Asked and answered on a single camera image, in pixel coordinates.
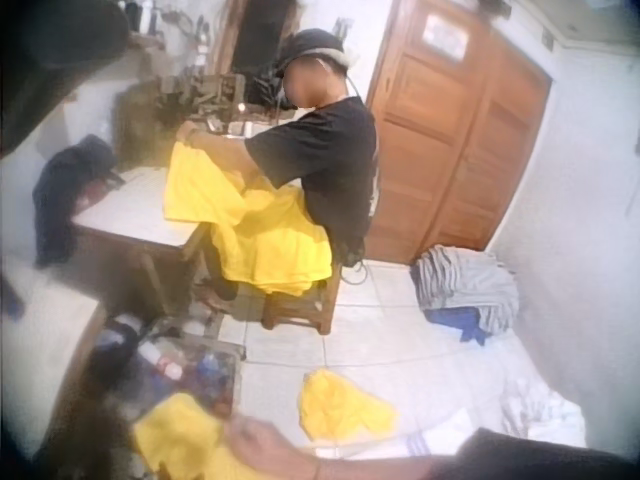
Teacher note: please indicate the person's right hand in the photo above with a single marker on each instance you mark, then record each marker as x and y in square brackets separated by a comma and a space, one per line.
[272, 447]

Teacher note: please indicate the person's right fingers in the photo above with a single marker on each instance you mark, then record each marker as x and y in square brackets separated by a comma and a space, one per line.
[236, 434]

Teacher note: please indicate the white striped cloth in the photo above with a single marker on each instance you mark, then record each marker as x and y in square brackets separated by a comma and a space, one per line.
[530, 415]

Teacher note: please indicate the large yellow garment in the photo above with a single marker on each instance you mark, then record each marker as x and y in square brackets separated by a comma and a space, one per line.
[260, 225]

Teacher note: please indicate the brown wooden door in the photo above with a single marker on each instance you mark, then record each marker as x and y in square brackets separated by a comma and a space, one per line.
[450, 135]

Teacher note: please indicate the pile of grey garments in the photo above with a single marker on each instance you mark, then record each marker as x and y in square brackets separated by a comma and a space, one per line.
[467, 287]

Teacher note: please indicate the cluttered wall shelf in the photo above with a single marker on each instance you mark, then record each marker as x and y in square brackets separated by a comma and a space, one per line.
[160, 25]

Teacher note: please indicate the small yellow cloth piece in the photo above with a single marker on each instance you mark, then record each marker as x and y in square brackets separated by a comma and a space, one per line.
[340, 405]

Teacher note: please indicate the white top wooden table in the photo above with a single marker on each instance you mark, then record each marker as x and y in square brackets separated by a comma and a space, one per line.
[135, 210]

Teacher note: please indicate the wooden stool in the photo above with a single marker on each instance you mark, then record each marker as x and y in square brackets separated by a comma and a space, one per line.
[305, 310]

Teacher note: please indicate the dark blue garment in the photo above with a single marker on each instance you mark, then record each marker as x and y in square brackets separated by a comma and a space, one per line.
[67, 195]

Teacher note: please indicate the sewing machine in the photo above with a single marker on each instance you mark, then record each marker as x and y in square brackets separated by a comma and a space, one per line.
[210, 95]

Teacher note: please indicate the blue folded garment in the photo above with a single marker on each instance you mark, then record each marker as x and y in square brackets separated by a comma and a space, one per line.
[457, 322]

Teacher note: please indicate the box of thread spools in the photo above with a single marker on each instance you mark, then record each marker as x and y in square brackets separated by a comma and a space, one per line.
[185, 367]

